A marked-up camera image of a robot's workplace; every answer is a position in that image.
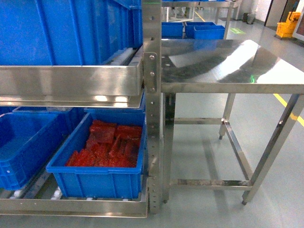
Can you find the large blue bin upper shelf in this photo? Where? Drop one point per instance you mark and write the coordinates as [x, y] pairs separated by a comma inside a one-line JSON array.
[[68, 32]]

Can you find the yellow mop bucket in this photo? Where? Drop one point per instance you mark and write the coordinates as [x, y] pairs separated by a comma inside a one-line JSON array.
[[286, 29]]

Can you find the blue bin with red parts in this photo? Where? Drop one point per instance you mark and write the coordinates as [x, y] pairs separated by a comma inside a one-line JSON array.
[[98, 182]]

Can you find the blue plastic bin middle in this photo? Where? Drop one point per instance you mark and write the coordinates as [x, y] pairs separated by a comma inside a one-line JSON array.
[[27, 141]]

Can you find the red parts pile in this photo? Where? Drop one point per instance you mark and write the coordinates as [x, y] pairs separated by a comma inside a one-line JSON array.
[[109, 145]]

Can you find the stainless steel shelf rack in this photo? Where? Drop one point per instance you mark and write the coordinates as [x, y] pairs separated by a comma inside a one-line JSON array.
[[121, 79]]

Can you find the stainless steel side table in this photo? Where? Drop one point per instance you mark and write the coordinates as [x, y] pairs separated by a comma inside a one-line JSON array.
[[227, 67]]

